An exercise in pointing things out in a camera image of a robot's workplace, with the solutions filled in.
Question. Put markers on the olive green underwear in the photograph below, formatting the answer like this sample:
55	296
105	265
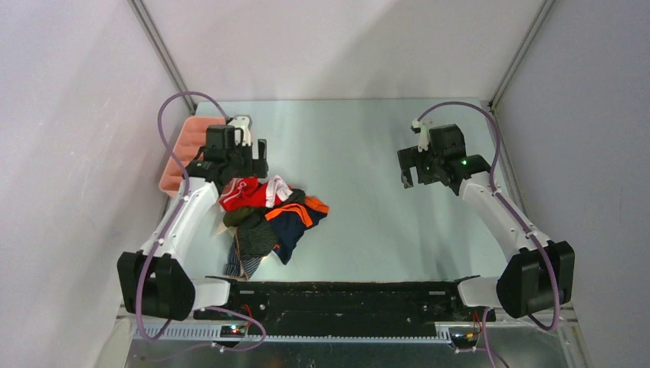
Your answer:
239	216

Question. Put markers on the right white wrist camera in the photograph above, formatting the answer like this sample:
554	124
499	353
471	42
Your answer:
421	128

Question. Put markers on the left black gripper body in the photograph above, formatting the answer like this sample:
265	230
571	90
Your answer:
243	165

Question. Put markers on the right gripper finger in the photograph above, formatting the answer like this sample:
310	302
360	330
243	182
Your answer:
451	181
406	176

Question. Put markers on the right aluminium corner post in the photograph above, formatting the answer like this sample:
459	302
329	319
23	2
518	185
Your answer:
530	35

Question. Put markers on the dark striped underwear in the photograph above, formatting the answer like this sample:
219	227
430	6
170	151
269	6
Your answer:
252	241

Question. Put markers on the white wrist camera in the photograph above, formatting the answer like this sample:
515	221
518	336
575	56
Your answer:
421	128
242	125

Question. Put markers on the navy orange underwear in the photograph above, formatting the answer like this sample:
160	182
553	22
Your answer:
290	221

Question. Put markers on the red white underwear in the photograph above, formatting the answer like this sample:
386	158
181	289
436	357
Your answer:
250	192

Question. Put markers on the left aluminium corner post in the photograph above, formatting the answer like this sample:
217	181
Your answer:
151	31

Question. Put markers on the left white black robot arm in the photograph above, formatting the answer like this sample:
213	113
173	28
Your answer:
155	280

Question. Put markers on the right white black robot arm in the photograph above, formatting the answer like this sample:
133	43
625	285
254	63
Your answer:
539	271

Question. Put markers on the aluminium corner post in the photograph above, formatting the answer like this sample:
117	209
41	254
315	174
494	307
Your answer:
151	31
530	35

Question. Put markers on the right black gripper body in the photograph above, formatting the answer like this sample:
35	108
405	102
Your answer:
426	162

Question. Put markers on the pink divided storage tray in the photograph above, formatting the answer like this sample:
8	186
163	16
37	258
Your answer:
191	137

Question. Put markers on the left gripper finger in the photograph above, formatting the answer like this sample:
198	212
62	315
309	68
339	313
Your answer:
262	162
217	180

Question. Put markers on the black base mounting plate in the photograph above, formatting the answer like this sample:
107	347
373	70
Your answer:
351	309

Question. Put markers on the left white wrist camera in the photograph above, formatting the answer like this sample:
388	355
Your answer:
242	125

